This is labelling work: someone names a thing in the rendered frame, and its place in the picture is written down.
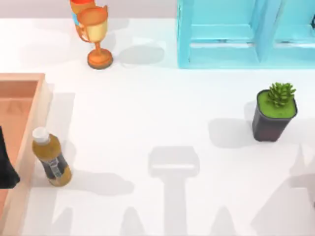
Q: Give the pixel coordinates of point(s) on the light blue rack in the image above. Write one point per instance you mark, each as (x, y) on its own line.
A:
(221, 37)

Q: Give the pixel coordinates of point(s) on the gold and orange trophy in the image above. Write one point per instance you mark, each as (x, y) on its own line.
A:
(97, 32)

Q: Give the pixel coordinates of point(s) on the amber bottle with white cap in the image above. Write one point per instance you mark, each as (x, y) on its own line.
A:
(50, 157)

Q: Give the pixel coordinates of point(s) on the green plant in black pot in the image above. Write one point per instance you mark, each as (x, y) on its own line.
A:
(273, 115)

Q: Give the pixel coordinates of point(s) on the salmon shallow box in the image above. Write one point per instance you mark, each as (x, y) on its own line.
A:
(23, 103)

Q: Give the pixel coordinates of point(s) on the orange can with blue label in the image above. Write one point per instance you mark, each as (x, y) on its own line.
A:
(78, 7)

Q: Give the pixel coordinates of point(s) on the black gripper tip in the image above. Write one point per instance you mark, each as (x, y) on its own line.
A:
(7, 167)

